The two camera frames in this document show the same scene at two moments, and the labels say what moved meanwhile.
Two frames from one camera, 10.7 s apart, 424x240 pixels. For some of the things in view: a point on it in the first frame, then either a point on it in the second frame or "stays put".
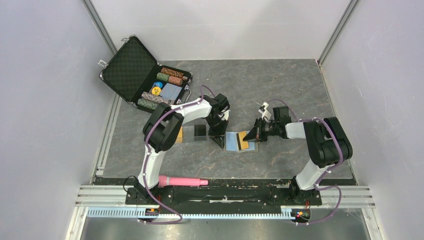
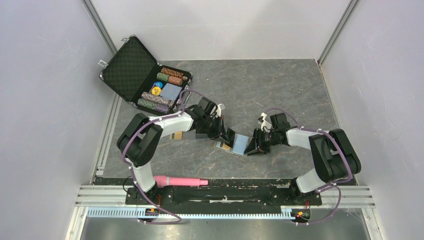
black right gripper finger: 254,134 -> 252,149
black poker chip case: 134,73 stays put
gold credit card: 244,144 -> 226,147
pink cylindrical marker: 164,180 stays put
